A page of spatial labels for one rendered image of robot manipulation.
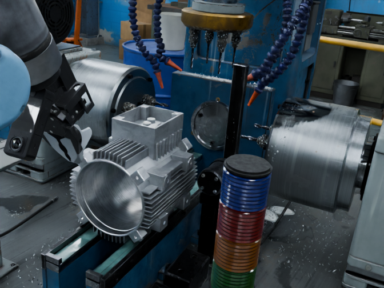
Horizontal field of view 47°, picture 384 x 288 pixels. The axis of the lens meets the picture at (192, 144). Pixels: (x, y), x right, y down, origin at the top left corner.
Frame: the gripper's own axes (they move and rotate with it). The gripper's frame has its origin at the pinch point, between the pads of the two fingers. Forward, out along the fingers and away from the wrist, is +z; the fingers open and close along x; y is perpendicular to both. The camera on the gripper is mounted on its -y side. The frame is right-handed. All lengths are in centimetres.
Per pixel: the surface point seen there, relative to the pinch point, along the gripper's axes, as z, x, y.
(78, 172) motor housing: 4.3, 1.1, 0.4
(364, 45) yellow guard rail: 131, -25, 217
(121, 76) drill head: 13.5, 15.6, 36.1
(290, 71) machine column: 25, -22, 62
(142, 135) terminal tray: 1.8, -8.2, 10.9
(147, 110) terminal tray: 5.8, -2.9, 20.6
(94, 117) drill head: 19.3, 19.5, 25.1
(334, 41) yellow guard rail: 132, -6, 218
